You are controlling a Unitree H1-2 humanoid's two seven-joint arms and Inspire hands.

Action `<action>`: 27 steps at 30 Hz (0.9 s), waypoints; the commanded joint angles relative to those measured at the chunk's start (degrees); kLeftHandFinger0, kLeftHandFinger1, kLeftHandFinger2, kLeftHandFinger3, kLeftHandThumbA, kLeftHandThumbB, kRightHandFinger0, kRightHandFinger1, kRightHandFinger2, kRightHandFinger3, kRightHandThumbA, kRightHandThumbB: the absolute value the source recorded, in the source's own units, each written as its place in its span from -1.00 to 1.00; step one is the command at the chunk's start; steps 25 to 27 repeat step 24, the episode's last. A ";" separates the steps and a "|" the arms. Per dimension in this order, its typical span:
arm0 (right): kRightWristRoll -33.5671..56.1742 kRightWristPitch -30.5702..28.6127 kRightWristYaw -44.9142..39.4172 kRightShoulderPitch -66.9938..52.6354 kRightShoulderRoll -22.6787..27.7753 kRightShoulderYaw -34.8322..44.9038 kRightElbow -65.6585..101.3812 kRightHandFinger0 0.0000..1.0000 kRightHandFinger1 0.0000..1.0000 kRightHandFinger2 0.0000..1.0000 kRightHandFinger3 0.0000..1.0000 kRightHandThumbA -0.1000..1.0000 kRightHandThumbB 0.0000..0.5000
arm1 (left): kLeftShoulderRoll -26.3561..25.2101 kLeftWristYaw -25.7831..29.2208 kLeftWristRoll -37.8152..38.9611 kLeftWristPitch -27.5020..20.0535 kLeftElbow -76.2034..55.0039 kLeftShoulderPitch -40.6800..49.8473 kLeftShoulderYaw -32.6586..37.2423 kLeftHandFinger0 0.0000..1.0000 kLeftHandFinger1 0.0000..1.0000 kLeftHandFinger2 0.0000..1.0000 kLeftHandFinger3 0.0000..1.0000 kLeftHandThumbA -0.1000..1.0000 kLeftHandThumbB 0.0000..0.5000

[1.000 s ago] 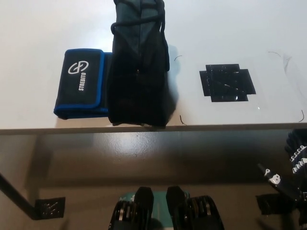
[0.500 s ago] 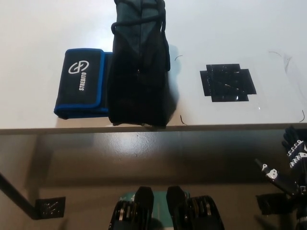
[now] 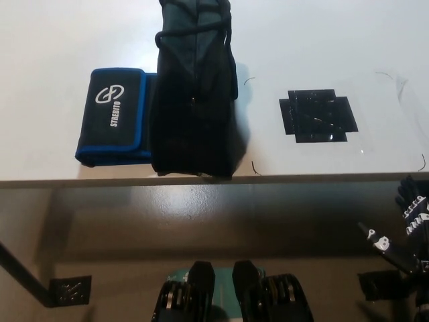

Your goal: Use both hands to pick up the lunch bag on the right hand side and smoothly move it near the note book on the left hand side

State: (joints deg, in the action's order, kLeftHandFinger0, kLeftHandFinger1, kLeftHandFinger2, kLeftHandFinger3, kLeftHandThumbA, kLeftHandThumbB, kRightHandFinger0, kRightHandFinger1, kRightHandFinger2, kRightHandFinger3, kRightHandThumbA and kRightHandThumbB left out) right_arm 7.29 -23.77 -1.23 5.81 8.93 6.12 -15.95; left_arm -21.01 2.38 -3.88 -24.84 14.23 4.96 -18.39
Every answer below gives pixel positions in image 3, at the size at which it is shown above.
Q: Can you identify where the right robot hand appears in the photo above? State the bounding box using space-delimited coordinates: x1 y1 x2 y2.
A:
357 173 429 303

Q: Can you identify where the dark fabric lunch bag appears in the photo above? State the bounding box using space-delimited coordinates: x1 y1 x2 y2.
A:
149 0 239 178

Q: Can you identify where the black tape cross patch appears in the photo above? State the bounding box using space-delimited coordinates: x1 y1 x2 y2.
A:
278 89 359 144

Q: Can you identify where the black blue-trimmed Strebito notebook case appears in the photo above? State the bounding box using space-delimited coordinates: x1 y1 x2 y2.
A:
74 68 158 167

